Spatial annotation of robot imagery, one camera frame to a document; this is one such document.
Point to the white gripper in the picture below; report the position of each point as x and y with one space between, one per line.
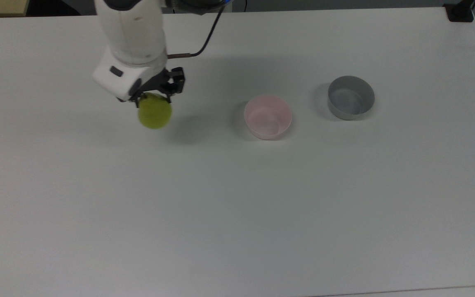
118 80

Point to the green pear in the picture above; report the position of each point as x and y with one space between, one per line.
155 116

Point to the pink bowl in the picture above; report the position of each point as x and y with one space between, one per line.
267 123

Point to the grey bowl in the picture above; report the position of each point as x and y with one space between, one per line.
351 108

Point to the black table clamp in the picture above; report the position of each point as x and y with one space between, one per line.
460 12

